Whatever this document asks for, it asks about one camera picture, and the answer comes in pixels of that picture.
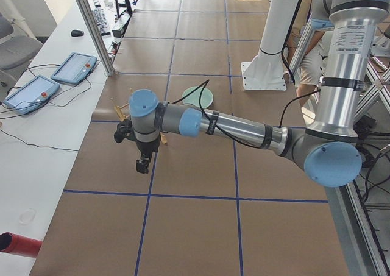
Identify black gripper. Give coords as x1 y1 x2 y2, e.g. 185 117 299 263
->
136 138 160 174

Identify blue teach pendant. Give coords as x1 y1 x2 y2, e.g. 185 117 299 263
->
51 52 98 85
3 75 60 114

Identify blue teach pendant far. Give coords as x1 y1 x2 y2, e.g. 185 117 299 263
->
51 52 98 85

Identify grey office chair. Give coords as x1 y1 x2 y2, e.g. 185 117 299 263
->
1 15 43 80

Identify black computer mouse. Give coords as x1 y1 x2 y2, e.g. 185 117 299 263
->
71 29 84 37

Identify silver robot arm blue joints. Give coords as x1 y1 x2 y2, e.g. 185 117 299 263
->
128 0 390 188

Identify red cylinder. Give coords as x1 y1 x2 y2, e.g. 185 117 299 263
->
1 232 42 258

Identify blue teach pendant near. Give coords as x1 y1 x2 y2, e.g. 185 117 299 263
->
3 75 60 114

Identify aluminium frame post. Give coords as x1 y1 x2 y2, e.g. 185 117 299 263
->
76 0 115 76

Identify pale green plate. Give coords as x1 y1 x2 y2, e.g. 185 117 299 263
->
182 86 214 108

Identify black keyboard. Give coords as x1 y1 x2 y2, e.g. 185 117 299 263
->
91 8 110 35

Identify wooden dish rack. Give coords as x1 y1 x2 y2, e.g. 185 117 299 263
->
110 97 168 145

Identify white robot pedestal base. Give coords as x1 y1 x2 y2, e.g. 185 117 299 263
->
241 0 302 91

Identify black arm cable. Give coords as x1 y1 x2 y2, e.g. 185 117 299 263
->
169 79 321 149

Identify person in beige shorts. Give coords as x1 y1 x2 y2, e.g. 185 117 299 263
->
287 0 325 97

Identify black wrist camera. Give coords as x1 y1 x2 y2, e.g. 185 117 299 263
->
114 119 133 143

